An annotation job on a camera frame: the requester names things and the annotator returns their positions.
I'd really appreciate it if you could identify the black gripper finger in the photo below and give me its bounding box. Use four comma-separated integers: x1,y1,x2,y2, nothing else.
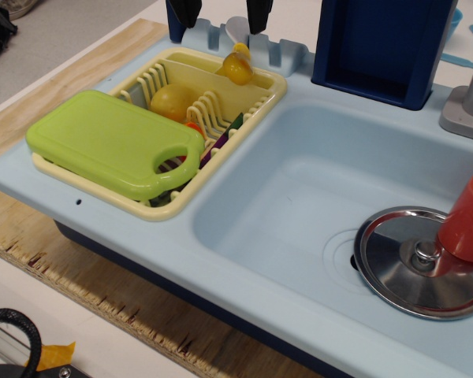
173,0,202,28
246,0,274,35

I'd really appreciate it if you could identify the green plastic cutting board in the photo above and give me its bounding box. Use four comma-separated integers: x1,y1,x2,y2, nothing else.
26,90,204,201

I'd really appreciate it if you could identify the wooden board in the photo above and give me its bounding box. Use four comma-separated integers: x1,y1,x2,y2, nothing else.
0,17,324,378

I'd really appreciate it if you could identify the yellow toy lemon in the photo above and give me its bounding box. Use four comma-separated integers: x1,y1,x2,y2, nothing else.
151,83,197,123

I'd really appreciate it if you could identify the cream dish rack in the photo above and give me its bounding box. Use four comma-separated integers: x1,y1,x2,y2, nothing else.
28,47,287,221

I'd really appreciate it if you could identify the orange toy piece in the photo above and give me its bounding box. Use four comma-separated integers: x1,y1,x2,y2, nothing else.
184,122,205,139

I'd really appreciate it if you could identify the purple toy vegetable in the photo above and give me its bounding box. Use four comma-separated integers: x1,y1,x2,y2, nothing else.
199,113,244,169

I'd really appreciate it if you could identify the dark blue box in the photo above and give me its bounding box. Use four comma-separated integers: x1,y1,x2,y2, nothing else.
311,0,457,110

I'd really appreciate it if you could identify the light blue toy sink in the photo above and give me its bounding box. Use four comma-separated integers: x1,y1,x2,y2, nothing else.
0,75,473,377

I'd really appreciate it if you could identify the grey toy faucet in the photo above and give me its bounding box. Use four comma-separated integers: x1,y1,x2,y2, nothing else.
439,77,473,139

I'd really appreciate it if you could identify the steel pot lid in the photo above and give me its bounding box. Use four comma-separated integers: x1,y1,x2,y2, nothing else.
354,206,473,320

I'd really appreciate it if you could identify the orange plastic cup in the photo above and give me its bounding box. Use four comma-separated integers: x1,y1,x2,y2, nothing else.
438,177,473,263

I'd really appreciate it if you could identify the yellow tape piece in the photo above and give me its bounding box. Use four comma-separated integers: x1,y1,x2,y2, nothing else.
36,342,76,372

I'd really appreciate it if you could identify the dark blue post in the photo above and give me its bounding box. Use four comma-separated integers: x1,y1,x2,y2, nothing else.
166,0,186,43

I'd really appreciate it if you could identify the black cable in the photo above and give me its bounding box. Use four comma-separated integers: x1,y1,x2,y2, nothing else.
0,308,43,378

